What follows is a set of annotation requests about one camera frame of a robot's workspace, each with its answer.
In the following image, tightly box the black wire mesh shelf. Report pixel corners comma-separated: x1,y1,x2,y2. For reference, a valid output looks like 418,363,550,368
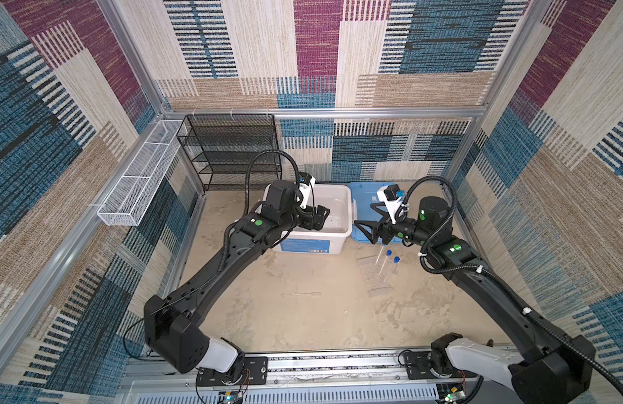
177,114,280,191

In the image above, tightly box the white wire mesh basket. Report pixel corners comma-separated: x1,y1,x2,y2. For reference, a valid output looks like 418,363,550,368
98,120,182,227

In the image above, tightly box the white plastic storage bin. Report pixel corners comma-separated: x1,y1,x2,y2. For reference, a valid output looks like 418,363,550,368
274,184,354,255

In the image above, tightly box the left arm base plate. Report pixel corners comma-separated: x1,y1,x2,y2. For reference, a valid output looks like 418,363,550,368
195,356,269,387

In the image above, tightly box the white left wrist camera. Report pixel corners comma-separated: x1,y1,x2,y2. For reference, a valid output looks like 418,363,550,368
298,172,316,209

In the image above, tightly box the aluminium mounting rail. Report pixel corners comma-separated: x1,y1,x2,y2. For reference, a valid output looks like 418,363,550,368
114,348,519,403

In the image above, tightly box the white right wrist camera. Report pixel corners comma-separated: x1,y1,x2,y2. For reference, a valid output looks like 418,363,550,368
377,184,407,224

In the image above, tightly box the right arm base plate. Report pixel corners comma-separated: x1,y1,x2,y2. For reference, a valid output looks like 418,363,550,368
397,349,478,381

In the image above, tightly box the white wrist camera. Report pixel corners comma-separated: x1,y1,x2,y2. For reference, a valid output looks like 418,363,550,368
298,172,316,209
377,184,407,224

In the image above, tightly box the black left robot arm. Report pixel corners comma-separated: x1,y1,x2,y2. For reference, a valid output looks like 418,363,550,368
139,150,330,376

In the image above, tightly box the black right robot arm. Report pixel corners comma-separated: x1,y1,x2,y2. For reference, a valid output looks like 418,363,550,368
355,176,623,403

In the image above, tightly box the blue capped test tube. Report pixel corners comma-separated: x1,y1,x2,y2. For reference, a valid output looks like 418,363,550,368
378,250,392,275
382,257,400,281
375,244,386,267

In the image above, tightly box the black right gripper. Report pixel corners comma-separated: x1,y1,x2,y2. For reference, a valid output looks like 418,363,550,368
354,202,433,248

